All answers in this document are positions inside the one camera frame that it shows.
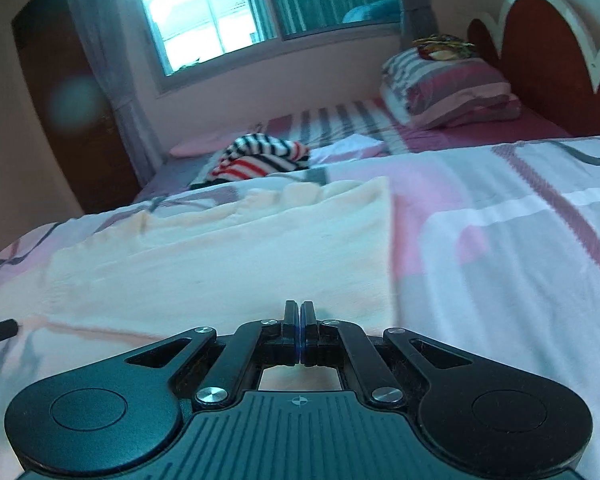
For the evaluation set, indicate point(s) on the brown white scalloped headboard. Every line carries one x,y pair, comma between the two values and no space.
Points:
545,55

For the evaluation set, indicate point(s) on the colourful printed item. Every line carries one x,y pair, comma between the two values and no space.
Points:
442,49

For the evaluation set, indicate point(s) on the cream knit cloth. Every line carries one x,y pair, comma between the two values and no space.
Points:
220,255

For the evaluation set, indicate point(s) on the pink white patterned blanket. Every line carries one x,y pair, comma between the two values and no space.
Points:
505,270

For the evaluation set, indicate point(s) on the black white red striped garment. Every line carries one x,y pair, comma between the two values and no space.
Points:
260,157

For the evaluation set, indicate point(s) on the grey sheer curtain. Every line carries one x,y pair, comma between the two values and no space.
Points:
417,5
120,85

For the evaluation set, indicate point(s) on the dark brown wooden door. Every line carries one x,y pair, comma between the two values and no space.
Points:
65,110

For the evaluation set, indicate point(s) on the flat pink pillow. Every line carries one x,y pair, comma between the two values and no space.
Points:
195,145

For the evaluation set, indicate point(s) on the pink grey striped pillow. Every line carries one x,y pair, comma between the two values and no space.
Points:
445,90

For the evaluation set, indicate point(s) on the pink grey striped bed sheet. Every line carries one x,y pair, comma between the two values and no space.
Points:
430,135

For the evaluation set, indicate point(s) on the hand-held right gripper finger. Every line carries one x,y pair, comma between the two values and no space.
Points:
294,345
305,345

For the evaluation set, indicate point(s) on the teal cloth bundle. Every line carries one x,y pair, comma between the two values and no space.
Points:
372,12

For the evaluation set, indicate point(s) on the white cloth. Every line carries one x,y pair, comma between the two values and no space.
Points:
347,149

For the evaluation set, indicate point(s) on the window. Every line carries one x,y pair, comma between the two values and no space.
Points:
200,10

